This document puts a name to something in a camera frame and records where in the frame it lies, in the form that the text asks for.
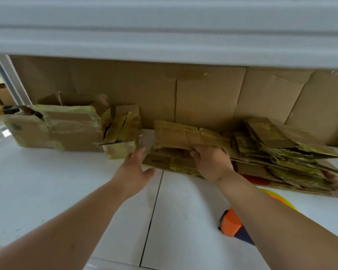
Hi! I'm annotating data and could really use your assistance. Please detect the small open cardboard box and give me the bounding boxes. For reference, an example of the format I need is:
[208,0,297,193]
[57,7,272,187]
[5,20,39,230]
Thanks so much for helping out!
[99,104,143,160]

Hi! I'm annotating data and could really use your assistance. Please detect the stack of flattened cardboard boxes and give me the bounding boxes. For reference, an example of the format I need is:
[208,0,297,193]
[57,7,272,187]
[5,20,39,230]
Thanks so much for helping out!
[230,117,338,199]

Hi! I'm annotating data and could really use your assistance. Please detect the white shelf board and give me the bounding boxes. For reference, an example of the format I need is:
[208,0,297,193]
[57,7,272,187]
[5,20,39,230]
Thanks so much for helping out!
[0,0,338,70]

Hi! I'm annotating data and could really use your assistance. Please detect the cardboard sheet backing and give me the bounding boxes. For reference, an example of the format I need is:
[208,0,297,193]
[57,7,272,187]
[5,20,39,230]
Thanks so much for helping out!
[10,55,338,148]

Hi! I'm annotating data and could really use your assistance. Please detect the person's left forearm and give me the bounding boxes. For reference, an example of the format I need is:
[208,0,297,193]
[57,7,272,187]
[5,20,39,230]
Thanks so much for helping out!
[0,180,130,270]

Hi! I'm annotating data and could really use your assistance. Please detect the yellow tape roll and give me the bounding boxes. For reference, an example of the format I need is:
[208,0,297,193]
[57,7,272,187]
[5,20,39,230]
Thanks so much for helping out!
[259,188,299,212]

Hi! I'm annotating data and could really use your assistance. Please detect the person's right hand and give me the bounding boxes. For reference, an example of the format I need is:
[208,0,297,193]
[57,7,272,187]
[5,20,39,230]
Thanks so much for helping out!
[189,145,236,184]

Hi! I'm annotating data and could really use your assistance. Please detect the person's left hand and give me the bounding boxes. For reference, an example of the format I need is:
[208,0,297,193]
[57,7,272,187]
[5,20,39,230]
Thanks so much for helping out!
[112,147,157,200]

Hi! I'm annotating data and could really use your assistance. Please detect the orange tape dispenser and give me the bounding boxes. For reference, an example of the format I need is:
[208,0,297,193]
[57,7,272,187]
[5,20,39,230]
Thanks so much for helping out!
[218,208,256,246]

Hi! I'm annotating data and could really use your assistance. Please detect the grey metal shelf post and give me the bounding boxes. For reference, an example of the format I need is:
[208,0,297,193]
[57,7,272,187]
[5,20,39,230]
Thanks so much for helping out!
[0,54,32,106]

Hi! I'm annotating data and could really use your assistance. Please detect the large open cardboard box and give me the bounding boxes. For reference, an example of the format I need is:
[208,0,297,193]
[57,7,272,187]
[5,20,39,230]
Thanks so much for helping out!
[31,92,112,152]

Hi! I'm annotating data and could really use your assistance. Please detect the person's right forearm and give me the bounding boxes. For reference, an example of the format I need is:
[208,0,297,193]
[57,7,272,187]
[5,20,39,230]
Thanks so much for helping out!
[214,169,338,270]

